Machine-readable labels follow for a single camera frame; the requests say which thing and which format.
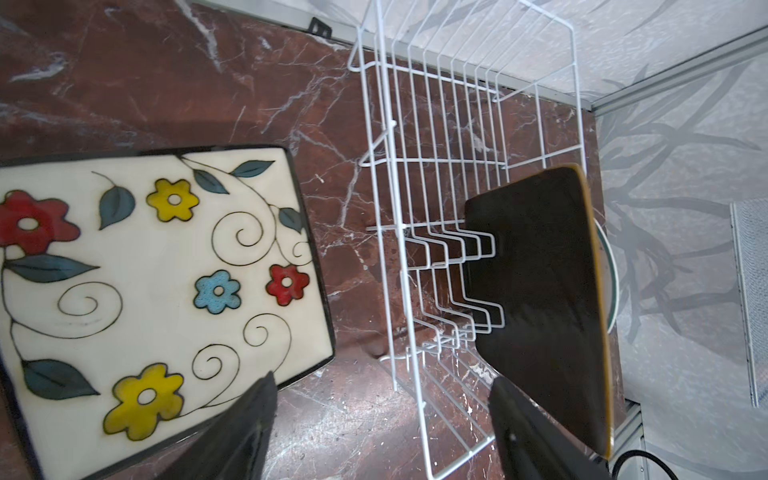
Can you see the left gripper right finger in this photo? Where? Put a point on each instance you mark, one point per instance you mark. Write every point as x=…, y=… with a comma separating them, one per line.
x=530, y=445

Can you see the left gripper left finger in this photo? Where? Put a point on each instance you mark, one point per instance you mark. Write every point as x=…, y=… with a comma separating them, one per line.
x=236, y=444

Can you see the white mesh wall basket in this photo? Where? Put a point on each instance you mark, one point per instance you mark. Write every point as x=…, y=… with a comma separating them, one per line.
x=749, y=231

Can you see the white wire dish rack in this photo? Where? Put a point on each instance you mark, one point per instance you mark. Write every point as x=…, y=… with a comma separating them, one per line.
x=460, y=98

